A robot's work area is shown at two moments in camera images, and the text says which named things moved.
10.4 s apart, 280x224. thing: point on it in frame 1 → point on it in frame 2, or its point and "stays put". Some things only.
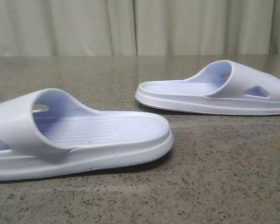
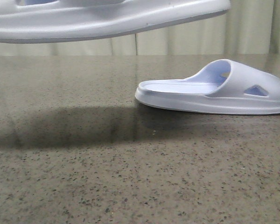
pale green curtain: x=103 y=28 stays put
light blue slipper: x=224 y=87 stays put
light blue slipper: x=46 y=132 → x=24 y=21
